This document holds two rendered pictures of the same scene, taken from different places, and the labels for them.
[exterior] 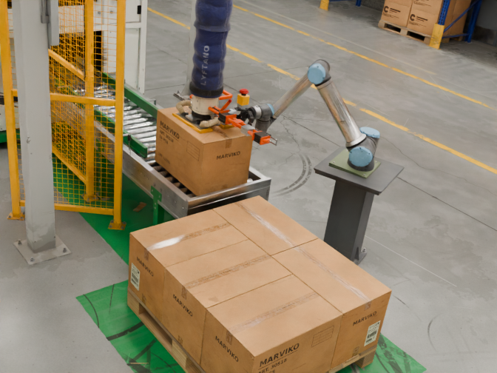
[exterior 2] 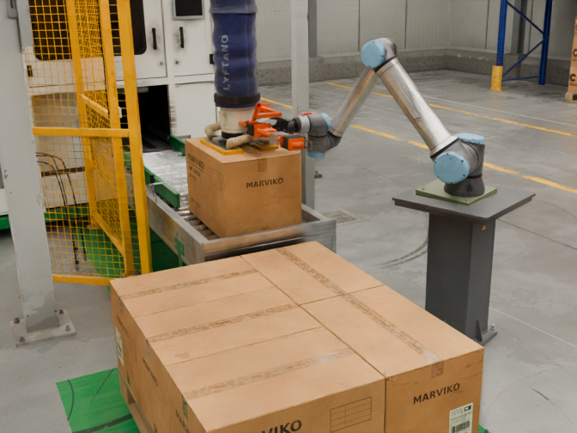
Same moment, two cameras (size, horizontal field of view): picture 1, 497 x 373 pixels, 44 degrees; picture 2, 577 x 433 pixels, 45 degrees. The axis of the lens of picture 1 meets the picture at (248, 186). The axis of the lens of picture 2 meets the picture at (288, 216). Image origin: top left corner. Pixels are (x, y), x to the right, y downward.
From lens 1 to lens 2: 1.37 m
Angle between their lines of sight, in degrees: 17
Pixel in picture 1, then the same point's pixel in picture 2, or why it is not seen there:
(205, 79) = (229, 82)
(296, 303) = (312, 362)
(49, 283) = (31, 366)
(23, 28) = not seen: outside the picture
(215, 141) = (240, 161)
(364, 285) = (437, 340)
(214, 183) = (249, 223)
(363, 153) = (453, 161)
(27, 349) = not seen: outside the picture
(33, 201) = (20, 259)
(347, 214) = (451, 267)
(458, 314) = not seen: outside the picture
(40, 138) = (21, 172)
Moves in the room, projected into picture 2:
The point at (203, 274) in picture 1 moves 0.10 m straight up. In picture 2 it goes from (185, 326) to (182, 301)
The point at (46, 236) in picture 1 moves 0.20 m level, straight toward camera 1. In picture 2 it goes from (43, 309) to (33, 326)
